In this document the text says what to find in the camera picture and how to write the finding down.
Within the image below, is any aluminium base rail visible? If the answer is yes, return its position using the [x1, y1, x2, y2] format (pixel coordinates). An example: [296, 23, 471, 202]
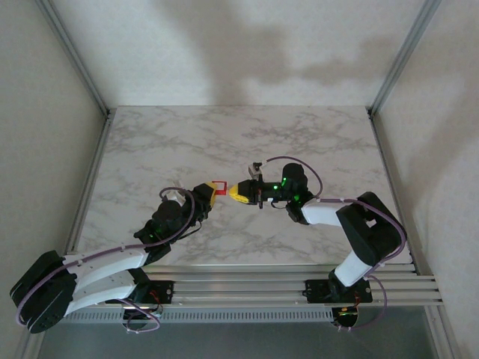
[63, 263, 445, 308]

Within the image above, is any aluminium table side rail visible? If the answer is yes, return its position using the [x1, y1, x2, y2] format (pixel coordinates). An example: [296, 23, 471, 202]
[65, 110, 115, 263]
[368, 110, 416, 265]

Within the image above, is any aluminium frame post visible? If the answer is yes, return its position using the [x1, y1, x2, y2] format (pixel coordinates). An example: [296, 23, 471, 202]
[368, 0, 445, 117]
[35, 0, 112, 117]

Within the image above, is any grey slotted cable duct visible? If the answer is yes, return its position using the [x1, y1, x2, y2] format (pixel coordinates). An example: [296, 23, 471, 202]
[70, 307, 334, 323]

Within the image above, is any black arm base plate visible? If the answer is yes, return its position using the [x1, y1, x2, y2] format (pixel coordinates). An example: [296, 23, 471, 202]
[305, 278, 374, 304]
[122, 279, 176, 304]

